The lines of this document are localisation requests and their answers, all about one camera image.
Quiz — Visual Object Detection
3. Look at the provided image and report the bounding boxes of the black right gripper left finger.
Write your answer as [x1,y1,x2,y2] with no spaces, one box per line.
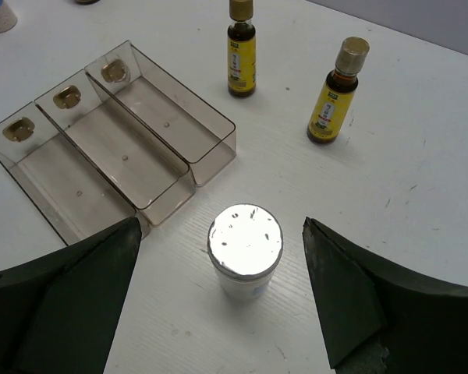
[0,217,142,373]

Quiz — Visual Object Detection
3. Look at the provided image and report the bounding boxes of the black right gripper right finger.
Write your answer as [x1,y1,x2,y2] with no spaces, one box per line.
[303,218,468,373]

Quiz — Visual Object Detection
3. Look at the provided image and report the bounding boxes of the yellow-label oil bottle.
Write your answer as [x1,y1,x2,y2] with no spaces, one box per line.
[307,37,370,143]
[227,0,257,97]

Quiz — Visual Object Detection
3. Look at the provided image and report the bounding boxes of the clear three-tier organizer rack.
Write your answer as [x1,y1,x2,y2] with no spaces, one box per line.
[0,41,236,245]

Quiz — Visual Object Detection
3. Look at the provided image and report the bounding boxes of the brown jar white red lid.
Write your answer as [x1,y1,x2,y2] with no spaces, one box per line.
[75,0,99,5]

